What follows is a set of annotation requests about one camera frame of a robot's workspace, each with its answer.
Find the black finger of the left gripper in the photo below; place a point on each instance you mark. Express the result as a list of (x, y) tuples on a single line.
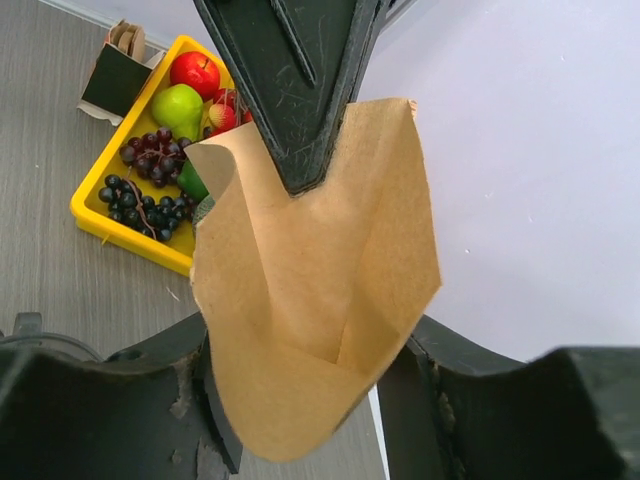
[(296, 65)]

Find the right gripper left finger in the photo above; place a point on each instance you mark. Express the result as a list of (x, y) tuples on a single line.
[(149, 411)]

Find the brown paper coffee filter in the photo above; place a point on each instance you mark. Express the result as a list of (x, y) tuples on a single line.
[(309, 299)]

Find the dark red grape bunch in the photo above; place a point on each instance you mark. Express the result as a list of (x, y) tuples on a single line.
[(157, 156)]

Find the red cherry bunch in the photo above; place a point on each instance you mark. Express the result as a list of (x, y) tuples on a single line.
[(227, 110)]

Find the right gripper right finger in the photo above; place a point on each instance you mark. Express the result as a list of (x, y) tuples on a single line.
[(452, 409)]

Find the orange coffee filter box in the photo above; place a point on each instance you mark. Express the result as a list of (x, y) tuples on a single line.
[(120, 72)]

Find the red apple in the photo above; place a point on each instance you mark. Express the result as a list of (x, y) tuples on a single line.
[(197, 71)]

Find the yellow plastic fruit tray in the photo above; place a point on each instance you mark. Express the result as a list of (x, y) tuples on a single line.
[(91, 214)]

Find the green pear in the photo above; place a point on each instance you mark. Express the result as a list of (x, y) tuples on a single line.
[(179, 108)]

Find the black grape bunch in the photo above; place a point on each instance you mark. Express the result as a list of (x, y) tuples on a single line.
[(156, 219)]

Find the green netted melon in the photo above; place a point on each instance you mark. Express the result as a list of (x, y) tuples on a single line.
[(201, 211)]

